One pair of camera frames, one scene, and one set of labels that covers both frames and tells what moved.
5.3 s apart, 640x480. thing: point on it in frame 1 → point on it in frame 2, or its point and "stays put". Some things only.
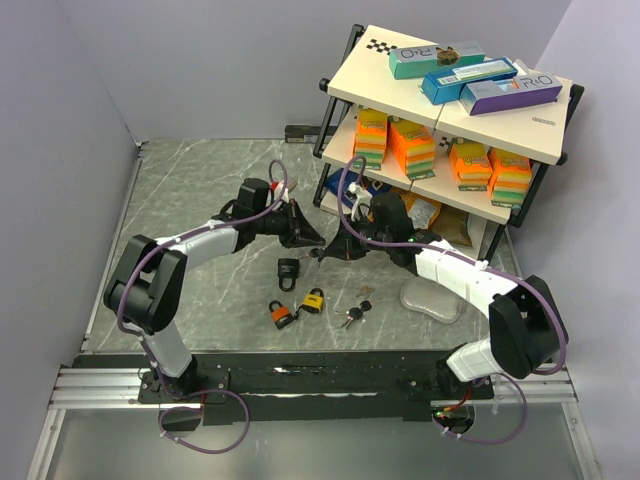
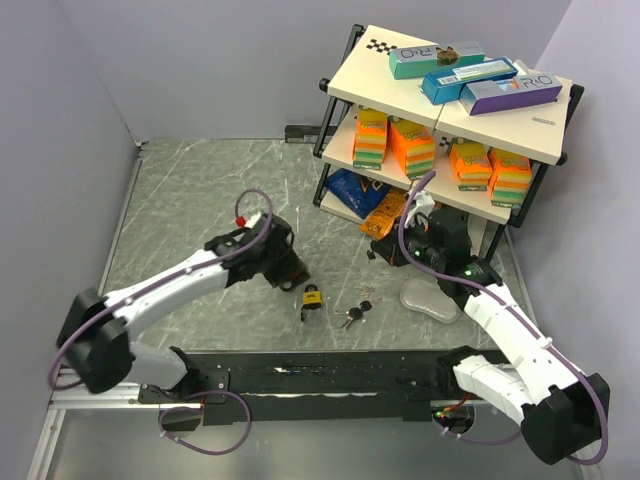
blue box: x=447 y=85 stays put
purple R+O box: x=511 y=92 stays put
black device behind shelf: x=305 y=134 stays put
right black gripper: x=345 y=247 → x=390 y=248
